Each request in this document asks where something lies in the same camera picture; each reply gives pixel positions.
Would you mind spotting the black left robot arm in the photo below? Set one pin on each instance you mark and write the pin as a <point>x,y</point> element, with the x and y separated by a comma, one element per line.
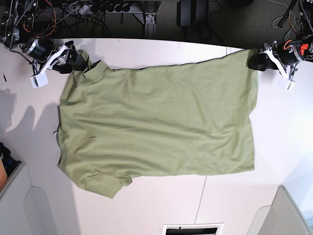
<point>304,34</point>

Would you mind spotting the green t-shirt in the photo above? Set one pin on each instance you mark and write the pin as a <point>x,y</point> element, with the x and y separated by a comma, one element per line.
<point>190,119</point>

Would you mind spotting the black box under table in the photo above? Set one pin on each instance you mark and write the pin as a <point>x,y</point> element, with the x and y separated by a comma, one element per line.
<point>191,11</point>

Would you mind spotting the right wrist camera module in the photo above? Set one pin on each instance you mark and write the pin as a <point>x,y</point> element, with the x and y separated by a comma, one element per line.
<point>39,80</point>

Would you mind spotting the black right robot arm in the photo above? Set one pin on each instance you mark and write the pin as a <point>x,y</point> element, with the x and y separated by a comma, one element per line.
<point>27,27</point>

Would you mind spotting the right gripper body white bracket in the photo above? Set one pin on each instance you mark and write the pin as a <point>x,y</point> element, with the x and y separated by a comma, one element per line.
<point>46,53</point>

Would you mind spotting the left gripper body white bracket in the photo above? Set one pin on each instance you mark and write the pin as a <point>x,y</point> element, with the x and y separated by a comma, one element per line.
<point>279,57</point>

